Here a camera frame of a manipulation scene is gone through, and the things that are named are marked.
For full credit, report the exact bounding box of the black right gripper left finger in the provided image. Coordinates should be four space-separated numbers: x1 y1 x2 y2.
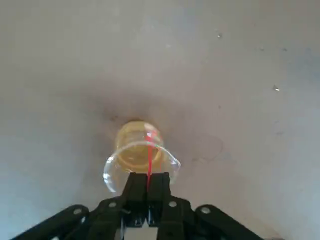
9 172 148 240

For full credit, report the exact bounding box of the red stirring rod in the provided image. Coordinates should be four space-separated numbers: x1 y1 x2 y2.
144 129 158 187

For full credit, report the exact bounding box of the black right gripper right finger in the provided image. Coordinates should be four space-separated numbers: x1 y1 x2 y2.
147 171 263 240

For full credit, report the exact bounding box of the glass beaker with yellow liquid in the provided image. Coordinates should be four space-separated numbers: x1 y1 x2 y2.
102 121 182 193

